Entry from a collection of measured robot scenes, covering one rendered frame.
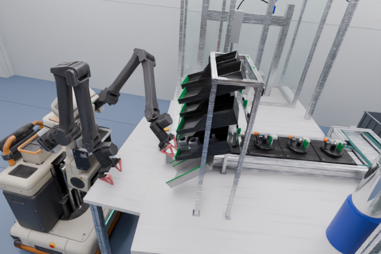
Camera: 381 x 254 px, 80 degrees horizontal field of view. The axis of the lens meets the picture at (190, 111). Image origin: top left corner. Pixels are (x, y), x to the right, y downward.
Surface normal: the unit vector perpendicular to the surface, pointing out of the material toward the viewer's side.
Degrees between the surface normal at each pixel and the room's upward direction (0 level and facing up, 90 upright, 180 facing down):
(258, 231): 0
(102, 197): 0
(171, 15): 90
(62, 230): 0
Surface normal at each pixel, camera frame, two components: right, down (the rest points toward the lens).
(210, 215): 0.07, -0.86
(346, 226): -0.92, 0.15
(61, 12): -0.20, 0.49
